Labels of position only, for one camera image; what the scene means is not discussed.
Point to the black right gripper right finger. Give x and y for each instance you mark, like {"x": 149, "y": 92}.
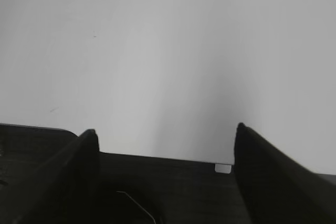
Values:
{"x": 275, "y": 188}

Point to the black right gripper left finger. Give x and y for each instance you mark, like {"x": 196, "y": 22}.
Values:
{"x": 48, "y": 175}

